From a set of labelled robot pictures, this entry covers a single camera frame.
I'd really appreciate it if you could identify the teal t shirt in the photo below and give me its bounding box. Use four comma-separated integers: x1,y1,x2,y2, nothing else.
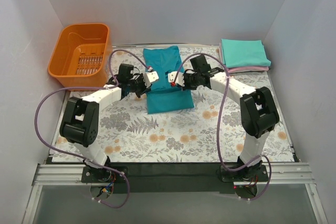
143,46,194,114

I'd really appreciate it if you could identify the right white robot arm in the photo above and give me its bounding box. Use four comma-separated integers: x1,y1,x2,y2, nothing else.
169,53,279,181

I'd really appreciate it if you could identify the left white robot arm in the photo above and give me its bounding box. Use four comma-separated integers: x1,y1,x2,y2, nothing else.
60,64,159,182

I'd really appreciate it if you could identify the folded mint green shirt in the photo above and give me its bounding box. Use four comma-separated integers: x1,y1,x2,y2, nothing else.
221,39,271,68

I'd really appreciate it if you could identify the folded pink shirt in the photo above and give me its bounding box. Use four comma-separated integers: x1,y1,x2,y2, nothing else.
218,43,269,74

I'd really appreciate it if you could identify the floral table mat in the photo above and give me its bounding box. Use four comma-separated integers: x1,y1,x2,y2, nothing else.
52,46,294,163

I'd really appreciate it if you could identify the orange plastic basket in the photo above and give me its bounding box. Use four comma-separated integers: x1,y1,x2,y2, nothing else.
48,23,112,90

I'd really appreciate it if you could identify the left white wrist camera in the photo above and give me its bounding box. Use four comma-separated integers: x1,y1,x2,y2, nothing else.
144,71,159,86

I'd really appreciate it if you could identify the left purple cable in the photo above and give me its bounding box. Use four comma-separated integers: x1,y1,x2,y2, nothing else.
35,50,153,208

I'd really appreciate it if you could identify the purple cable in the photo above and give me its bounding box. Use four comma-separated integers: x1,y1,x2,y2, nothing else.
35,50,153,208
174,52,271,201

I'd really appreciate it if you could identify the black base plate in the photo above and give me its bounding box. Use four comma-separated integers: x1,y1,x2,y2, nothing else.
81,163,269,194

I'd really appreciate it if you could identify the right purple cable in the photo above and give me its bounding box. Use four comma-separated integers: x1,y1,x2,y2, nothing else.
174,52,271,201

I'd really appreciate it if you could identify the aluminium frame rail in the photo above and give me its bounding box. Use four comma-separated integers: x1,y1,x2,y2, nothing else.
24,162,328,223

